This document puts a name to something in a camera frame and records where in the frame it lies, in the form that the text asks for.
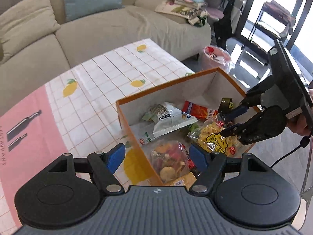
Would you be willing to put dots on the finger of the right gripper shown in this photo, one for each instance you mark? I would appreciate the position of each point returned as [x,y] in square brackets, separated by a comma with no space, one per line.
[240,110]
[235,130]

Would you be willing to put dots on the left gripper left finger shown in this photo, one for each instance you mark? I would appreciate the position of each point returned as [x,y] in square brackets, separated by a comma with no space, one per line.
[104,165]

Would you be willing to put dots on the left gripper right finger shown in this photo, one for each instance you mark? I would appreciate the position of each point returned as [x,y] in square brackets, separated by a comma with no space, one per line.
[210,165]

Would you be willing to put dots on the black yellow snack bag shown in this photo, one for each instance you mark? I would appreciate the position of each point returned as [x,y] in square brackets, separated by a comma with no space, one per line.
[225,107]

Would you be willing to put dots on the red snack bag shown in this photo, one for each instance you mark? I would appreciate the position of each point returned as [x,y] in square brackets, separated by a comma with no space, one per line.
[200,112]

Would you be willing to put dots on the yellow label cracker bag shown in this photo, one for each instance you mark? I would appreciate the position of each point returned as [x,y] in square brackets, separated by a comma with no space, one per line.
[208,136]

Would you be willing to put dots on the mixed dried fruit bag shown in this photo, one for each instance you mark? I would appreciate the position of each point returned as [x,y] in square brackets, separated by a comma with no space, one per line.
[170,161]

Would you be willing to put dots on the white blue snack bag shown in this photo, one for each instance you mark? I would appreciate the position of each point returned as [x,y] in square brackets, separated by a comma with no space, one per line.
[167,118]

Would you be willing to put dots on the person right hand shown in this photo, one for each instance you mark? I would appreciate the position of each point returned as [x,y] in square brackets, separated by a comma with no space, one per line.
[299,126]

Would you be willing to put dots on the white green flat packet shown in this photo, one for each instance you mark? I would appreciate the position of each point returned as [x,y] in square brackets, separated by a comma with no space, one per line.
[143,132]

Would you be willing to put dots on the orange storage box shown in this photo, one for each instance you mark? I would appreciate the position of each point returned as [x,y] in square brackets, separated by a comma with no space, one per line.
[205,88]

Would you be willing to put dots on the pink white tablecloth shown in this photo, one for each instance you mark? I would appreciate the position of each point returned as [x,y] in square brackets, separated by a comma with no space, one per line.
[75,113]

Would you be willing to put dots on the pink trash bin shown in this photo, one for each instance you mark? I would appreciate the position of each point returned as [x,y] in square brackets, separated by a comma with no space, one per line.
[215,57]

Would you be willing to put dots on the stack of magazines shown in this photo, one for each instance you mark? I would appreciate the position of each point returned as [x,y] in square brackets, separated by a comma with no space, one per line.
[194,11]

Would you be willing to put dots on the beige sofa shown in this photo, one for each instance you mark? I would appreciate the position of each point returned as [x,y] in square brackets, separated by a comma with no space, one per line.
[84,38]

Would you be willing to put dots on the beige cushion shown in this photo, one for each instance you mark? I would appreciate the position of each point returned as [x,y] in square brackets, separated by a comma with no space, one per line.
[25,23]

